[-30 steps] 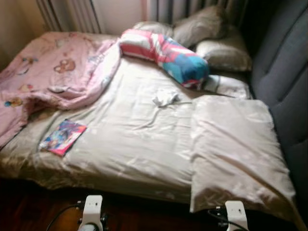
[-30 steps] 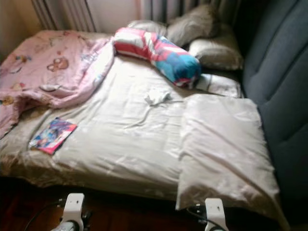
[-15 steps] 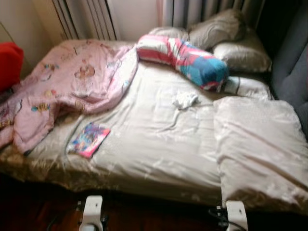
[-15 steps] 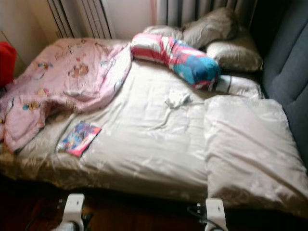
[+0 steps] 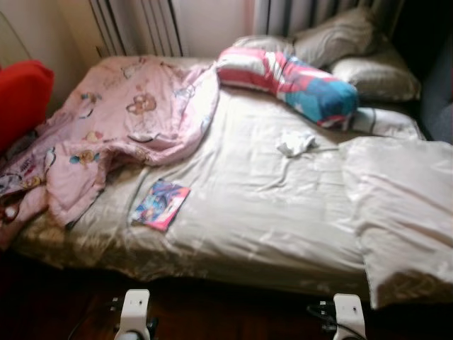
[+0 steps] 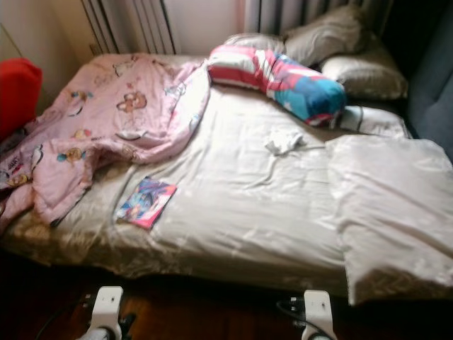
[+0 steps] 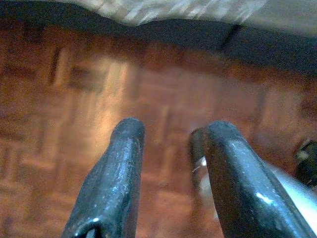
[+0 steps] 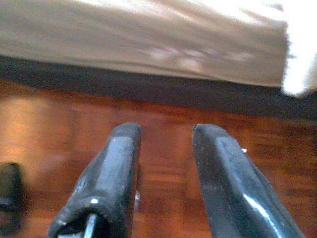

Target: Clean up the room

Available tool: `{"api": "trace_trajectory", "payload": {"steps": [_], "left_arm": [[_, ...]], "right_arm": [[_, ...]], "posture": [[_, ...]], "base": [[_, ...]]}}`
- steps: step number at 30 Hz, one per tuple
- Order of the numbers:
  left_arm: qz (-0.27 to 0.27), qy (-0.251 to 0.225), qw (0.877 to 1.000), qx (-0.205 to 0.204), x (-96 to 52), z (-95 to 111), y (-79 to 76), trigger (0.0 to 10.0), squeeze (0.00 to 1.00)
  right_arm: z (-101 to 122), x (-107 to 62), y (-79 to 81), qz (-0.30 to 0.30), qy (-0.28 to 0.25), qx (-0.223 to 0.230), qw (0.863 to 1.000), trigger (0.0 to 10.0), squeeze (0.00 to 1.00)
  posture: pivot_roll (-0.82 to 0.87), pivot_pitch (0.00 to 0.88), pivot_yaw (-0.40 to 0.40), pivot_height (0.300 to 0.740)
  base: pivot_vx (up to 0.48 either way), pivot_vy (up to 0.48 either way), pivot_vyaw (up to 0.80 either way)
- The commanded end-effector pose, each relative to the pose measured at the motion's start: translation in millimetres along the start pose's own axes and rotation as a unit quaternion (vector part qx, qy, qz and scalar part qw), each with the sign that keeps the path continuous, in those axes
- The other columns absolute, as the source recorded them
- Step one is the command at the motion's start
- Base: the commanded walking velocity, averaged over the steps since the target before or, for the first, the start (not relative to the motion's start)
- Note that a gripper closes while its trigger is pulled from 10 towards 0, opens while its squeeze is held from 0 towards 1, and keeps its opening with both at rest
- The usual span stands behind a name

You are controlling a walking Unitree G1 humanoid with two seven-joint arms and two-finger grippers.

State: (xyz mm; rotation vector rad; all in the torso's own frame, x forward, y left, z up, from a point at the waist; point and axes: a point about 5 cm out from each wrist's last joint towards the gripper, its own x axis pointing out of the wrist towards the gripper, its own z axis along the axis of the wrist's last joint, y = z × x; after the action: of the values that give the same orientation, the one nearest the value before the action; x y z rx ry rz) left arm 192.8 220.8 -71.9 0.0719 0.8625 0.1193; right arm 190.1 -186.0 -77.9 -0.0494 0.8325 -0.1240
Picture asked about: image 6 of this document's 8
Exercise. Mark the large beige satin pillow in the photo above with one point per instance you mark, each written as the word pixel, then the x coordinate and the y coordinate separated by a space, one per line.
pixel 389 212

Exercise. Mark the pink cartoon print blanket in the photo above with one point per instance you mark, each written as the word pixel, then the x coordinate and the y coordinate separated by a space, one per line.
pixel 113 99

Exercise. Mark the white ribbed radiator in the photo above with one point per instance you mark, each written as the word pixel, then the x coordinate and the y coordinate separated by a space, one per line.
pixel 127 25

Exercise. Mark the white crumpled cloth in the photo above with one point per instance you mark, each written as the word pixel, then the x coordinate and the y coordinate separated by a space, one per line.
pixel 283 142

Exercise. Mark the beige floral bed cover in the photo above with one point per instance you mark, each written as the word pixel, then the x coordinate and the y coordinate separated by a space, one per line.
pixel 241 205

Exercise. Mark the colourful cartoon picture book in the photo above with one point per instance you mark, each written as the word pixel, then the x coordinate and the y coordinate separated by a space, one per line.
pixel 147 202

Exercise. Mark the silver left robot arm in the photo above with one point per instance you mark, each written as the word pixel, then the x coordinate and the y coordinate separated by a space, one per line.
pixel 98 334

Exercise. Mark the red white blue pillow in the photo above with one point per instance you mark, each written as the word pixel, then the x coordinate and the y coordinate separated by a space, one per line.
pixel 301 88

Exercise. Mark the dark blue chair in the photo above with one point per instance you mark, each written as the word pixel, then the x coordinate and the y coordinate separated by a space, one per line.
pixel 432 85

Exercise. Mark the beige pillow with dark piping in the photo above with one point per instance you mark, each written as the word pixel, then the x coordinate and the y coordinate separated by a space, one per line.
pixel 375 120

